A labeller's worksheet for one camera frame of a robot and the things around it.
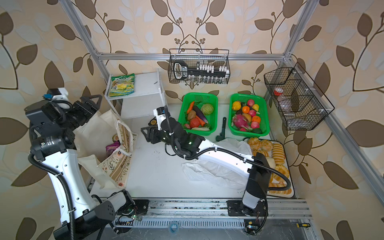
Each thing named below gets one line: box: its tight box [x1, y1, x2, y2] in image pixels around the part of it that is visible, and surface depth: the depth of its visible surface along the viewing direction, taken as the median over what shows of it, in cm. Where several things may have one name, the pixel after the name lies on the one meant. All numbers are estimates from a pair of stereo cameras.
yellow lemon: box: [232, 101, 242, 111], surface depth 111 cm
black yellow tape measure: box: [148, 116, 158, 126], surface depth 107 cm
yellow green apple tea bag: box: [108, 73, 136, 97], surface depth 84 cm
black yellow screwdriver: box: [296, 223, 311, 230], surface depth 71 cm
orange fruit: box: [242, 106, 250, 114], surface depth 112 cm
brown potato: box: [187, 110, 196, 121], surface depth 110 cm
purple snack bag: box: [105, 141, 121, 158], surface depth 85 cm
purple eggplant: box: [193, 105, 209, 124], surface depth 111 cm
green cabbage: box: [201, 103, 214, 116], surface depth 110 cm
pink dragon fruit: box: [232, 114, 253, 131], surface depth 101 cm
